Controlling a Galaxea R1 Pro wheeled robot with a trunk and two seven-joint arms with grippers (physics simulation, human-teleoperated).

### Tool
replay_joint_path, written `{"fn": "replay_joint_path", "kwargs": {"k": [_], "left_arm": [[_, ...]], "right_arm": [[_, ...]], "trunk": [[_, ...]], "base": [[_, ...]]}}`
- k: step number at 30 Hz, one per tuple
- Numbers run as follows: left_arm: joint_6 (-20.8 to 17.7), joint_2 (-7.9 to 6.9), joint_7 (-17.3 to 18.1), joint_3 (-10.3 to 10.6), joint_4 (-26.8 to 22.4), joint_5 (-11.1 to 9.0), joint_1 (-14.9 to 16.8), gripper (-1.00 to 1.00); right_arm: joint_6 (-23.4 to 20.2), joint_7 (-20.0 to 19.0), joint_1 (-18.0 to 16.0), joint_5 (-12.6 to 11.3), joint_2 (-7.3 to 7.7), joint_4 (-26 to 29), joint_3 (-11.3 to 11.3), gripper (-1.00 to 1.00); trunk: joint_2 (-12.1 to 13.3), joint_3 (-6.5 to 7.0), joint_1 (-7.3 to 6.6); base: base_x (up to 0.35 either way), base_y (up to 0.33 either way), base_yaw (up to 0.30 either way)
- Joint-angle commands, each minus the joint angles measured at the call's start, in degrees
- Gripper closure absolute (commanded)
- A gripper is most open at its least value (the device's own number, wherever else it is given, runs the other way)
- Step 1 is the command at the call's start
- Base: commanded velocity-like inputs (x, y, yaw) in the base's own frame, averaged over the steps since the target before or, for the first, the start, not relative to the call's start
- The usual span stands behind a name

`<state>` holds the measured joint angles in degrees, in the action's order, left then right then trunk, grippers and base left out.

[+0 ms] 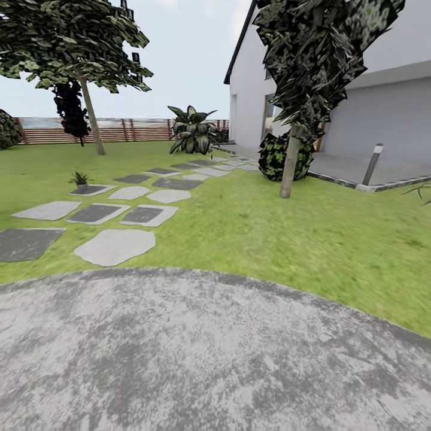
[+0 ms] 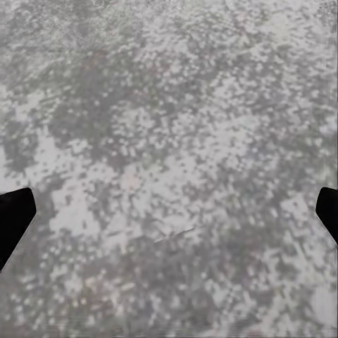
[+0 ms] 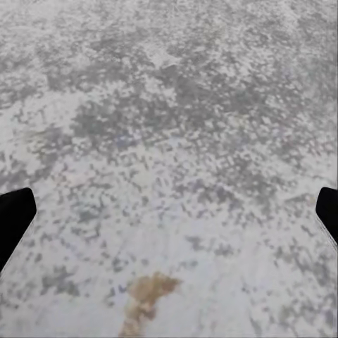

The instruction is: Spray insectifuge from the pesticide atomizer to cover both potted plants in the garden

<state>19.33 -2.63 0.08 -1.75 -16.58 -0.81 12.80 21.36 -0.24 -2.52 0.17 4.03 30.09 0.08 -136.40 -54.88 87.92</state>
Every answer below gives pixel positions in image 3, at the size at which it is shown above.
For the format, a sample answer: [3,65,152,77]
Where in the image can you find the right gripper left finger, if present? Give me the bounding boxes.
[0,187,37,272]

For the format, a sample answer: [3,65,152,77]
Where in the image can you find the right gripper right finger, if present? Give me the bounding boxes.
[315,187,338,244]

